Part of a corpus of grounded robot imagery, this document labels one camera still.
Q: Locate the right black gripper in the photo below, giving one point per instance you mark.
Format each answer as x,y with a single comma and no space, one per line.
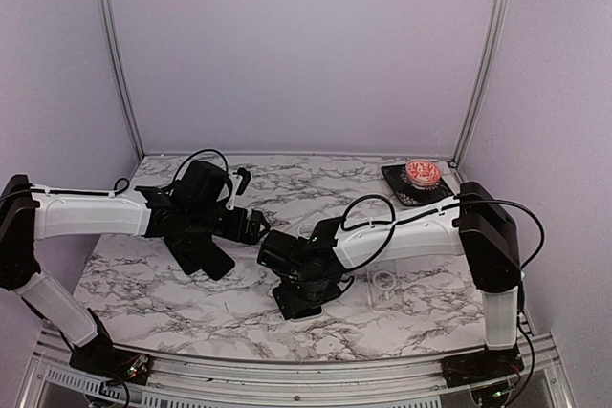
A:
290,304

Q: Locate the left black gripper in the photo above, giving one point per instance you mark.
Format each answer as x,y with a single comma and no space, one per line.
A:
251,236

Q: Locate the pink smartphone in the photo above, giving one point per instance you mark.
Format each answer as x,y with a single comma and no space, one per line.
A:
195,252

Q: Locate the clear magsafe phone case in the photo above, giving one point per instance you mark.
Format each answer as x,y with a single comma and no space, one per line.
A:
384,283

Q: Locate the grey phone case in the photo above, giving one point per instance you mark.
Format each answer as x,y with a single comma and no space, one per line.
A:
308,314

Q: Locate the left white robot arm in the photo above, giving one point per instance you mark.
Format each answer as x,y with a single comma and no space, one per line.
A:
188,215

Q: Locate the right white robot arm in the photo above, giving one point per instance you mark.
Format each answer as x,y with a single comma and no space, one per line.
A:
472,224

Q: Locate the black patterned tray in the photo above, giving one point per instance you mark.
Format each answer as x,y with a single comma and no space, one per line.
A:
409,194

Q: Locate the red patterned bowl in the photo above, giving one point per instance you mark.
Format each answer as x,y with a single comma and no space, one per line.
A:
423,173

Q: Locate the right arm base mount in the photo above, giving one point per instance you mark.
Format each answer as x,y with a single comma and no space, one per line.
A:
481,366

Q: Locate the front aluminium rail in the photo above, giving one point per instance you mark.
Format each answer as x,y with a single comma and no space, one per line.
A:
178,380

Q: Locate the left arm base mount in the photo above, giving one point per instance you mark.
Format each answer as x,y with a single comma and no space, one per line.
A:
101,357

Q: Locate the left aluminium frame post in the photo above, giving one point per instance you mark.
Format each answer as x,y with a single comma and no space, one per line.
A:
113,48

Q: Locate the aluminium frame post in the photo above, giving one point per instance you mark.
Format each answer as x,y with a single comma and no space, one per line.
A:
491,42
113,48

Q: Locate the right aluminium frame post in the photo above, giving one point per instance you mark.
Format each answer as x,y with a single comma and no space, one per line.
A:
491,42

